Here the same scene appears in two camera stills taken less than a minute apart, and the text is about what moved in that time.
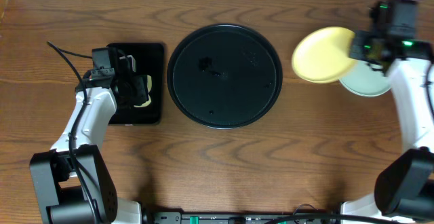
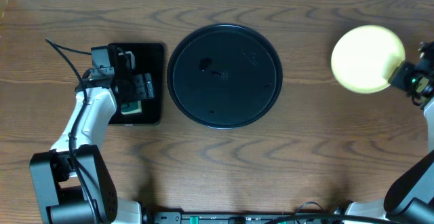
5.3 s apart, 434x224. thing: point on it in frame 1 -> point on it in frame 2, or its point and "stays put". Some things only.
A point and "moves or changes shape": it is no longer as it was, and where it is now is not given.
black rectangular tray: x=149 y=59 stays put
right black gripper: x=357 y=53 -> x=398 y=79
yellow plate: x=322 y=55 moves or changes shape
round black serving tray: x=224 y=76 stays put
